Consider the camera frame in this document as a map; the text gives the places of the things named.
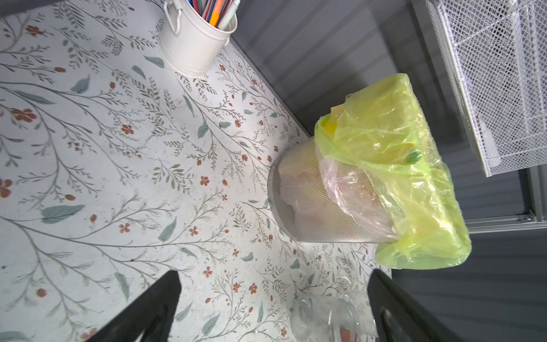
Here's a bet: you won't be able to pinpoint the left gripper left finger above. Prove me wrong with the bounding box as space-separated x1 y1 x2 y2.
88 270 182 341

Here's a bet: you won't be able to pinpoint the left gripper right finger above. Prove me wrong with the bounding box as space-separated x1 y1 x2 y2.
367 269 462 341

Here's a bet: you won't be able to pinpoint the oatmeal jar with beige lid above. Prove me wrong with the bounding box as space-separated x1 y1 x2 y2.
290 291 378 341

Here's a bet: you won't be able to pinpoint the grey bin with green bag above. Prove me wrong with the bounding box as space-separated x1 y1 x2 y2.
268 74 472 270

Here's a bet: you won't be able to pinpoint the white pen cup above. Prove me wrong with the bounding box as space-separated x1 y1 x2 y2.
158 1 236 78

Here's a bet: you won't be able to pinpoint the pens in cup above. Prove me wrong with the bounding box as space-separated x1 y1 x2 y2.
187 0 241 32

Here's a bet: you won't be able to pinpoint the white wire wall basket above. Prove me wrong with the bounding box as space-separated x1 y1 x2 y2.
427 1 546 177

